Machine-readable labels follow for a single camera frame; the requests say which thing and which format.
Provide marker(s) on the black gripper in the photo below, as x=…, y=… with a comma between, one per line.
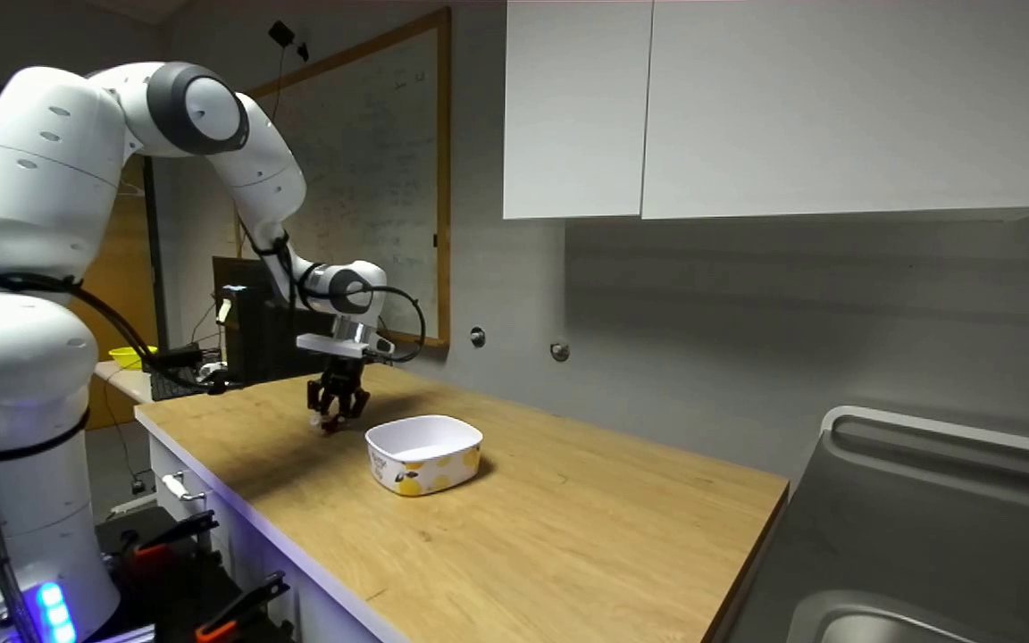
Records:
x=338, y=387

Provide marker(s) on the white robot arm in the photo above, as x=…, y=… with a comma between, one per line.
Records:
x=61, y=148

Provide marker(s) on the white plastic bowl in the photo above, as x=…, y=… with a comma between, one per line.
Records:
x=424, y=454

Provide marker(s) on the black box on counter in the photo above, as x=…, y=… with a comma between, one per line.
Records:
x=259, y=335

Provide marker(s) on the black orange clamp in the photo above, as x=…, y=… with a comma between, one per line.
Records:
x=226, y=626

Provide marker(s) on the yellow object on side table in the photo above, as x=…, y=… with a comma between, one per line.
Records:
x=128, y=357

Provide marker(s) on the wooden door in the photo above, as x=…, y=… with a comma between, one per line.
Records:
x=122, y=276

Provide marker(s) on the wood framed whiteboard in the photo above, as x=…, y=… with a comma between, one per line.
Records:
x=373, y=138

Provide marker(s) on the stainless steel sink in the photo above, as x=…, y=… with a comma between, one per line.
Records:
x=900, y=531

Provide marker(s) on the white camera mount on wrist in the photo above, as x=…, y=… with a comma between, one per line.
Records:
x=373, y=348

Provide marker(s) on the round wall knob left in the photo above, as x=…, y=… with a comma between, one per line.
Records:
x=478, y=336

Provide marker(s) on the round wall knob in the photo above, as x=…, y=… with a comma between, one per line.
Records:
x=478, y=336
x=557, y=352

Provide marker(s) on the round wall knob right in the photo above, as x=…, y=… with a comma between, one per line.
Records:
x=557, y=352

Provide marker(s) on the white wall cabinet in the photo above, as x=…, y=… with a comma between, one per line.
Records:
x=767, y=108

